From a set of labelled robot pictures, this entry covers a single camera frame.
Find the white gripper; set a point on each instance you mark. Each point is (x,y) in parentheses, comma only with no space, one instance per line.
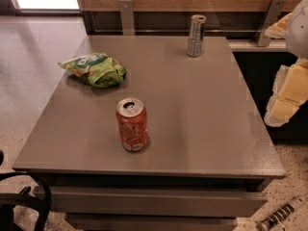
(298,29)

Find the silver redbull can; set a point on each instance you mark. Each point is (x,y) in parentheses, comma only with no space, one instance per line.
(196,35)

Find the red coke can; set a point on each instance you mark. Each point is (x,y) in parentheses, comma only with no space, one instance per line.
(131,116)

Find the striped tube on floor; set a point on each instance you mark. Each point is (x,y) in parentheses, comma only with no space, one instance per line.
(281,214)

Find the green chip bag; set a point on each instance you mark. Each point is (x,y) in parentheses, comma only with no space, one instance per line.
(97,69)

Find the grey drawer front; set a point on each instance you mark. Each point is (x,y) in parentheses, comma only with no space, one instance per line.
(156,202)

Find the right metal wall bracket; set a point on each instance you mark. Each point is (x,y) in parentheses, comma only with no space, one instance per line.
(271,16)

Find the metal wall bracket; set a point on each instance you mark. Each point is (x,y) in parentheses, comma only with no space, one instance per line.
(127,17)
(271,16)

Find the left metal wall bracket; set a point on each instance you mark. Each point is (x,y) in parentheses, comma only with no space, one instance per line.
(127,17)

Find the black chair frame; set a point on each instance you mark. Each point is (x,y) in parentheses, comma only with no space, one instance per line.
(9,200)

